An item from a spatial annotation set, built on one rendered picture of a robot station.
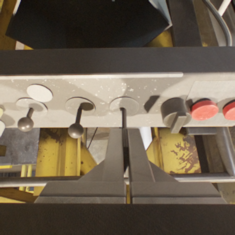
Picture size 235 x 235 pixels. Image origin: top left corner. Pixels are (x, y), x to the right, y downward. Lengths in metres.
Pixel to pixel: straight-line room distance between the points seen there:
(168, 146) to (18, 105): 0.20
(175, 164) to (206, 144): 0.06
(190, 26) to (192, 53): 0.16
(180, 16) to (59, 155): 0.31
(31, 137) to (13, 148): 0.39
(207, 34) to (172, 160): 0.24
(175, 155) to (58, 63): 0.19
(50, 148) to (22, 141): 3.41
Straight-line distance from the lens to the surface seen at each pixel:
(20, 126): 0.18
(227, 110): 0.20
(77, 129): 0.16
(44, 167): 0.27
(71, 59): 0.17
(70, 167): 0.25
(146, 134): 1.19
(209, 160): 0.28
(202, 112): 0.19
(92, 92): 0.16
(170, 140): 0.26
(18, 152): 3.67
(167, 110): 0.17
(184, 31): 0.33
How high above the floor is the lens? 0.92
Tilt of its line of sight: 18 degrees down
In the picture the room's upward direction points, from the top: 177 degrees clockwise
